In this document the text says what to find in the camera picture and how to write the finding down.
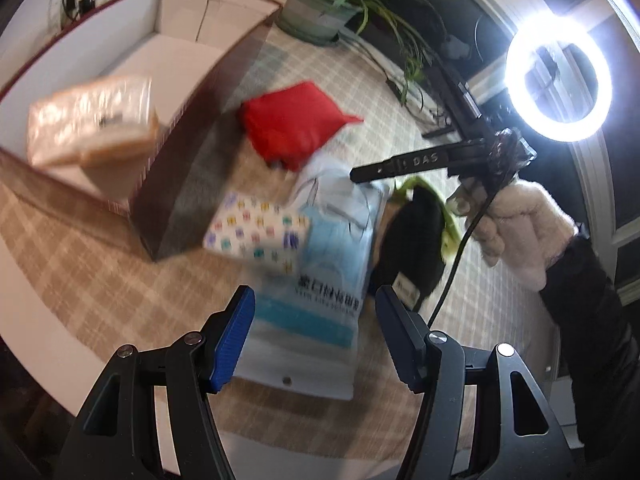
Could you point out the person's right hand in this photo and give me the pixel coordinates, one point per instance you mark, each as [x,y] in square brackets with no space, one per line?
[525,230]

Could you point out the beige plaid tablecloth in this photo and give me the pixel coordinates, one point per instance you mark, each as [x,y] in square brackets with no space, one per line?
[100,270]

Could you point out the red cloth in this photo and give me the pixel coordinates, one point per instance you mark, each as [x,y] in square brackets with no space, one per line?
[290,120]

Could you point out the beige plastic-wrapped packet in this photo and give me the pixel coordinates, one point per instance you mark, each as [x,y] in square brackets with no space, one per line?
[90,120]

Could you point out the dark red cardboard box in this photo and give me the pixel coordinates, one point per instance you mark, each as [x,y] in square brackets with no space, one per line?
[200,160]

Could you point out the bag of blue face masks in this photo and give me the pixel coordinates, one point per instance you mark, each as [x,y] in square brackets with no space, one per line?
[320,320]

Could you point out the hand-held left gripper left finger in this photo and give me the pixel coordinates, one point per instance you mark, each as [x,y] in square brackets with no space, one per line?
[232,340]

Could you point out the grey plant pot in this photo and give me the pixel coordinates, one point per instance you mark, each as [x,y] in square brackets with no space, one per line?
[315,10]

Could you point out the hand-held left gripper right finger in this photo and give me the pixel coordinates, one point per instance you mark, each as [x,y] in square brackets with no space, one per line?
[395,340]

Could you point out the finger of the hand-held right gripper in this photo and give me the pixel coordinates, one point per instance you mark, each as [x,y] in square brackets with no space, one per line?
[415,162]

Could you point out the patterned tissue pack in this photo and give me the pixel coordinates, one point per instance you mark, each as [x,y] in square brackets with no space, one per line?
[255,230]

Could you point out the black knit glove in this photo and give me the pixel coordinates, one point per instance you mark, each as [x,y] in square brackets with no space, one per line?
[410,240]

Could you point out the light green cloth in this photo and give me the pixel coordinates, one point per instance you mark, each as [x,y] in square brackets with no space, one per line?
[415,184]

